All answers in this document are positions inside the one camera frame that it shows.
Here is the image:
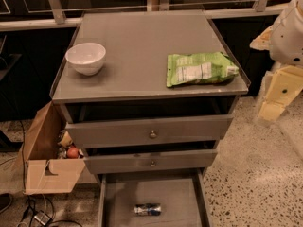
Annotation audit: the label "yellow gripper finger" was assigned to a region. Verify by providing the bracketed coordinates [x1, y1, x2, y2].
[258, 65, 303, 121]
[250, 26, 273, 51]

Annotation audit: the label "silver blue redbull can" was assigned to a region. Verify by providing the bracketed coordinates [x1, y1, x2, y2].
[134, 203, 162, 216]

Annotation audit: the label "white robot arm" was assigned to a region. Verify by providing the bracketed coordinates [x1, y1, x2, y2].
[250, 0, 303, 121]

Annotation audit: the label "top grey drawer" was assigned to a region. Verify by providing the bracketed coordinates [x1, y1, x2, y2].
[66, 114, 233, 148]

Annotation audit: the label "grey drawer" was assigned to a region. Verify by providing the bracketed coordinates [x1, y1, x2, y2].
[66, 114, 233, 148]
[98, 168, 213, 227]
[84, 149, 217, 174]

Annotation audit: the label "grey drawer cabinet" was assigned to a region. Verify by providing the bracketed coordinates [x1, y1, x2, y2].
[49, 10, 251, 178]

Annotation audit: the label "middle grey drawer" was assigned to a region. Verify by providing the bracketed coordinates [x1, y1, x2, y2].
[84, 149, 217, 174]

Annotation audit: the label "bottom grey drawer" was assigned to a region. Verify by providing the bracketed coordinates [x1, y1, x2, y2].
[98, 168, 213, 227]

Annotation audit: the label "green chip bag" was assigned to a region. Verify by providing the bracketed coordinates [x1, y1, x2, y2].
[167, 52, 239, 88]

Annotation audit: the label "white ceramic bowl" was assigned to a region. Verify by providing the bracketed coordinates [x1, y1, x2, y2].
[65, 43, 106, 76]

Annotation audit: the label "yellow snack packet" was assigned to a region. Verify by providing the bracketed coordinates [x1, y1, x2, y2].
[57, 130, 73, 148]

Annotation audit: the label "red apple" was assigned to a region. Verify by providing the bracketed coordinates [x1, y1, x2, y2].
[66, 147, 79, 159]

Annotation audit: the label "metal railing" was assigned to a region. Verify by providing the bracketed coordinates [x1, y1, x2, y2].
[1, 0, 291, 30]

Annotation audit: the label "brown cardboard box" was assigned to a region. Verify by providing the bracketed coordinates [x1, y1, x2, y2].
[14, 103, 85, 195]

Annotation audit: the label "black floor cables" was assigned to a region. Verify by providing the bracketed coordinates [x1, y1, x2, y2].
[0, 120, 83, 227]

